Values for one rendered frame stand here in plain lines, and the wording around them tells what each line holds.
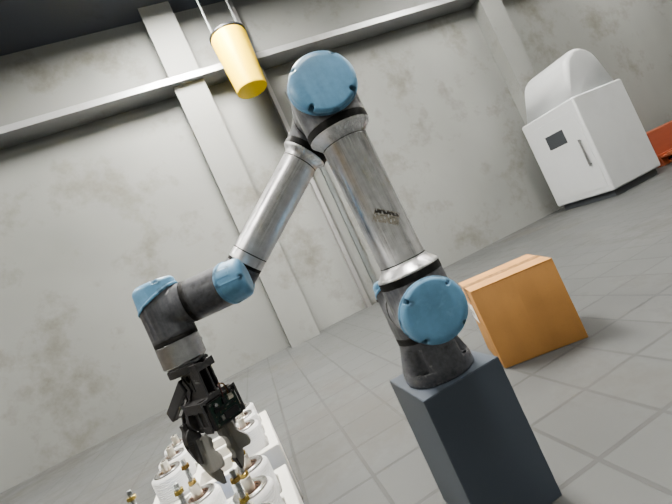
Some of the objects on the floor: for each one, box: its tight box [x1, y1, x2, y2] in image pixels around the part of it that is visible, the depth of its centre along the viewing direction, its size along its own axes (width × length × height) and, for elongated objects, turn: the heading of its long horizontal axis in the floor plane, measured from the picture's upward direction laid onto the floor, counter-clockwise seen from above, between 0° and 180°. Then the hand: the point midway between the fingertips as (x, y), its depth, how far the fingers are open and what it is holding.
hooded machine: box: [522, 49, 661, 210], centre depth 416 cm, size 79×72×156 cm
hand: (228, 468), depth 67 cm, fingers open, 3 cm apart
